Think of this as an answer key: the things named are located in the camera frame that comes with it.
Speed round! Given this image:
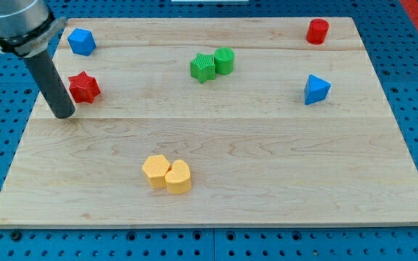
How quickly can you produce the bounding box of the yellow hexagon block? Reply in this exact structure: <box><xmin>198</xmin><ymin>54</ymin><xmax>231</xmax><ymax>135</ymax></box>
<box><xmin>142</xmin><ymin>154</ymin><xmax>171</xmax><ymax>189</ymax></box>

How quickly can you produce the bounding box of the green star block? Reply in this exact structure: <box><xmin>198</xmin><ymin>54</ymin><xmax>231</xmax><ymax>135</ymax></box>
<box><xmin>190</xmin><ymin>53</ymin><xmax>216</xmax><ymax>83</ymax></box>

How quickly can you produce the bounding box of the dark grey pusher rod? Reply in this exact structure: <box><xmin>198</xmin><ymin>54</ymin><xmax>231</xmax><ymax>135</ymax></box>
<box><xmin>23</xmin><ymin>51</ymin><xmax>75</xmax><ymax>119</ymax></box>

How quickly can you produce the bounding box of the blue cube block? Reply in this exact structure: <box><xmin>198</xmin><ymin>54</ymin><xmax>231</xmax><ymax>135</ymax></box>
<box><xmin>67</xmin><ymin>28</ymin><xmax>96</xmax><ymax>56</ymax></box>

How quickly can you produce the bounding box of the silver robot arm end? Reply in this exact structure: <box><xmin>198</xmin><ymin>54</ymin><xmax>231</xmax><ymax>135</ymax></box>
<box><xmin>0</xmin><ymin>0</ymin><xmax>67</xmax><ymax>58</ymax></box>

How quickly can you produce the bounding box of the yellow heart block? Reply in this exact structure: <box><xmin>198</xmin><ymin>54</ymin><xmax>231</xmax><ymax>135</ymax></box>
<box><xmin>165</xmin><ymin>159</ymin><xmax>192</xmax><ymax>194</ymax></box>

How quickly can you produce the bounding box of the red star block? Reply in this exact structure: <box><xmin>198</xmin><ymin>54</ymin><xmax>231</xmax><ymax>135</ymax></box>
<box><xmin>68</xmin><ymin>71</ymin><xmax>101</xmax><ymax>104</ymax></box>

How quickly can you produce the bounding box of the blue triangular prism block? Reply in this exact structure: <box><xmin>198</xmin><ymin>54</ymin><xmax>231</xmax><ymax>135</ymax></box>
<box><xmin>304</xmin><ymin>75</ymin><xmax>331</xmax><ymax>105</ymax></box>

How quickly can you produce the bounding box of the light wooden board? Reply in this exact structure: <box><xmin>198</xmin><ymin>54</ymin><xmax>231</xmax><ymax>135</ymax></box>
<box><xmin>0</xmin><ymin>17</ymin><xmax>418</xmax><ymax>229</ymax></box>

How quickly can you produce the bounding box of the green cylinder block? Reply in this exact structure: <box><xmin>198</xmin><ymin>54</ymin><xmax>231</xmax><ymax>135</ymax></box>
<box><xmin>214</xmin><ymin>47</ymin><xmax>234</xmax><ymax>75</ymax></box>

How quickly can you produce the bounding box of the red cylinder block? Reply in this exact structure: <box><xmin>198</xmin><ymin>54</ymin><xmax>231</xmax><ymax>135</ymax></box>
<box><xmin>306</xmin><ymin>18</ymin><xmax>329</xmax><ymax>45</ymax></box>

